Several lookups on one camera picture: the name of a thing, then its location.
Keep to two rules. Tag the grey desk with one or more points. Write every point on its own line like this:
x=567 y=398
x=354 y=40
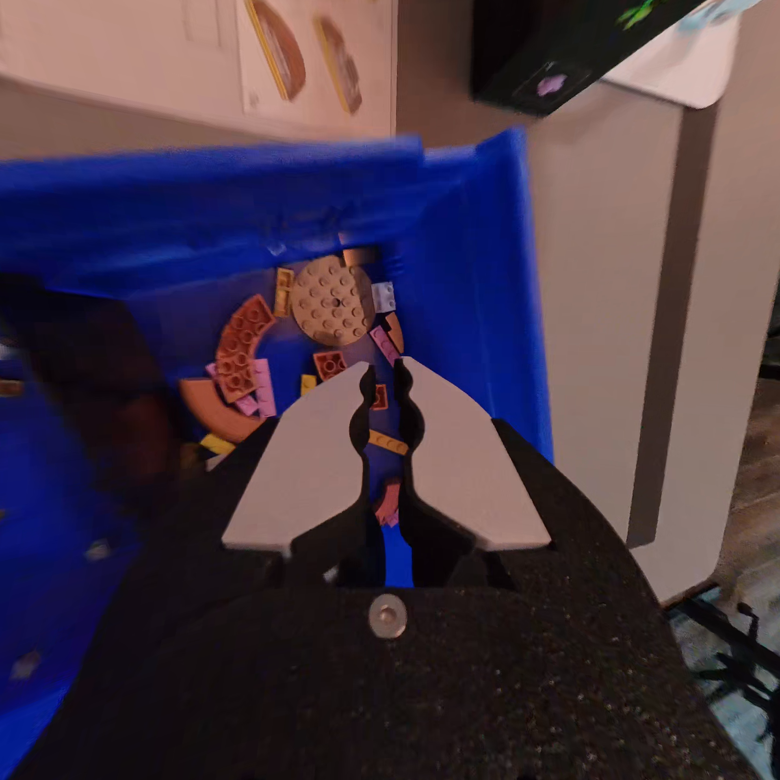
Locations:
x=585 y=305

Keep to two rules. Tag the dark building set box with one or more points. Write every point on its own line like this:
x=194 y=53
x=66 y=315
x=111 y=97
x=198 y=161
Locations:
x=561 y=43

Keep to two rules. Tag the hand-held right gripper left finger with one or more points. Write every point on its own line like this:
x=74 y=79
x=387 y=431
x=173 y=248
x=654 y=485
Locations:
x=293 y=488

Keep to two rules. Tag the blue plastic bin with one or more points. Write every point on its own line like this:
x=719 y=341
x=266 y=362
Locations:
x=463 y=268

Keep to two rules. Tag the open building instruction booklet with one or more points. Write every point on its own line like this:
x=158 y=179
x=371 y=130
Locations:
x=122 y=49

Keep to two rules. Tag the black office chair base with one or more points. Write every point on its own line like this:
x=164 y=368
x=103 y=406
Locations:
x=731 y=658

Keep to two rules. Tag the pile of bricks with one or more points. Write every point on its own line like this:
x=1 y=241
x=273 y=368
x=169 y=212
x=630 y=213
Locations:
x=329 y=299

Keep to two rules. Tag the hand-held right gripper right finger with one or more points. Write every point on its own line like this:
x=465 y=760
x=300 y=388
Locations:
x=482 y=488

